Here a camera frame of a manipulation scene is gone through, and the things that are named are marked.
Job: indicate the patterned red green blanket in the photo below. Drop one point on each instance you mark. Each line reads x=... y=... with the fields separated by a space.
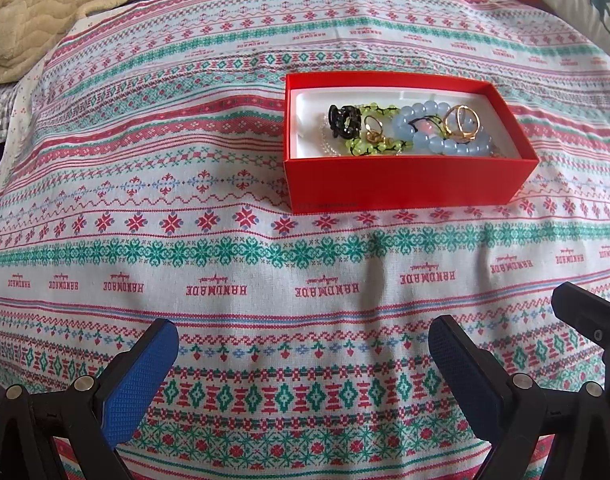
x=185 y=185

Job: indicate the beige quilted blanket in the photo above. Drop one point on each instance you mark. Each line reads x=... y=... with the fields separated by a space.
x=35 y=10

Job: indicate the black hair claw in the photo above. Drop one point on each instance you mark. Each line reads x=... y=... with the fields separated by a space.
x=342 y=120

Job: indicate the white deer print pillow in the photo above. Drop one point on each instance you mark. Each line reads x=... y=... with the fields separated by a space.
x=585 y=10

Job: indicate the red jewelry box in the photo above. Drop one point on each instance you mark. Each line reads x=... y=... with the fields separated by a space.
x=385 y=185

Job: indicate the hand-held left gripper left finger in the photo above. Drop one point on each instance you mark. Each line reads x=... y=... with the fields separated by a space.
x=135 y=390

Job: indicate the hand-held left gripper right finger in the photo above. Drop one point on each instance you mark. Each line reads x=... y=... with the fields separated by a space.
x=465 y=380

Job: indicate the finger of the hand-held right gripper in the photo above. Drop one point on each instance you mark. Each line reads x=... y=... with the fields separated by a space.
x=587 y=312

